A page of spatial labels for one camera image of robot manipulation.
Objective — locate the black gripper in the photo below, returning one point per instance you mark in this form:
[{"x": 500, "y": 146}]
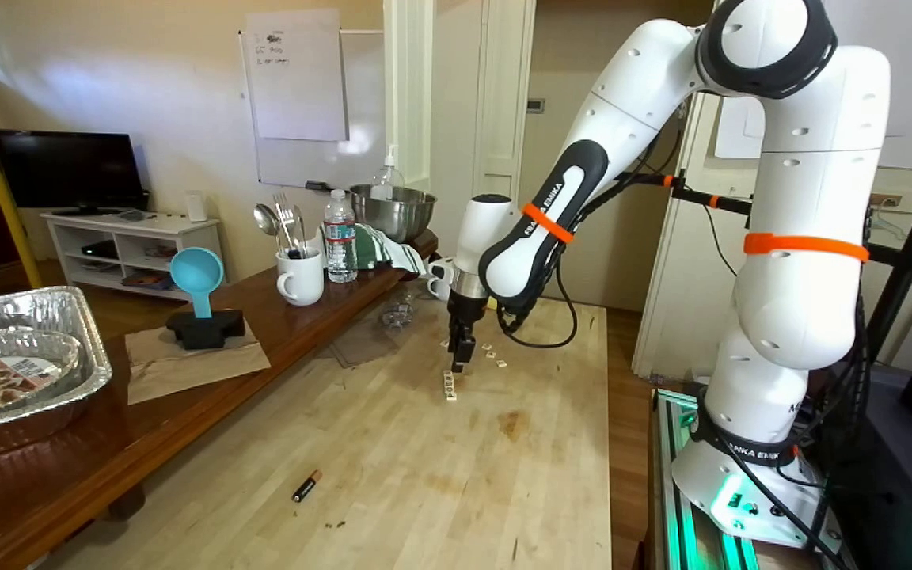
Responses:
[{"x": 463, "y": 313}]

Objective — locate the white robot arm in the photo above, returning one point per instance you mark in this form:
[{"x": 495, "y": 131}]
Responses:
[{"x": 793, "y": 301}]

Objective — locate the white mug on table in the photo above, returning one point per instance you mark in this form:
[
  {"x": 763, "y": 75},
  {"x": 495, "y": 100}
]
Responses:
[{"x": 439, "y": 280}]

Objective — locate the striped green white towel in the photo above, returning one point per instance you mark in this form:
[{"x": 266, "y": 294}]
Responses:
[{"x": 380, "y": 250}]

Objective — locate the steel mixing bowl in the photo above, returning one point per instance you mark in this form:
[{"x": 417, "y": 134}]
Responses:
[{"x": 401, "y": 215}]

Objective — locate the plastic water bottle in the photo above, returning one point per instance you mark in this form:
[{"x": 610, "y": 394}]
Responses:
[{"x": 341, "y": 237}]

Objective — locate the white mug with utensils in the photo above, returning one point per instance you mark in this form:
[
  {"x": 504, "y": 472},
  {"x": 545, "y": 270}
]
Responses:
[{"x": 300, "y": 275}]

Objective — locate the black marker on table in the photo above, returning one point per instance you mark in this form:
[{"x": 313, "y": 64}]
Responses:
[{"x": 300, "y": 495}]

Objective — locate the black funnel stand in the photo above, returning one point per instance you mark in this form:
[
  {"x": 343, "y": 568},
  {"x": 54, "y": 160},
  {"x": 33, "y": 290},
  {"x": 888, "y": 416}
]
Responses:
[{"x": 207, "y": 333}]

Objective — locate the brown paper sheet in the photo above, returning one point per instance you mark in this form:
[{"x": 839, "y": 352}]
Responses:
[{"x": 162, "y": 368}]

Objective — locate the white tv shelf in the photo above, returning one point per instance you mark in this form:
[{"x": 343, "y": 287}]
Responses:
[{"x": 128, "y": 253}]

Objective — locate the black television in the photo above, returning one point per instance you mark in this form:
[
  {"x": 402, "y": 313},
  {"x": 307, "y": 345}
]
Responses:
[{"x": 72, "y": 169}]

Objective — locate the aluminium foil tray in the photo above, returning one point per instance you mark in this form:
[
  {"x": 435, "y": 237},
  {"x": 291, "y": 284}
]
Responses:
[{"x": 51, "y": 355}]

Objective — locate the whiteboard on wall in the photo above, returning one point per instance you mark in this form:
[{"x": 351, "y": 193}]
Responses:
[{"x": 315, "y": 100}]

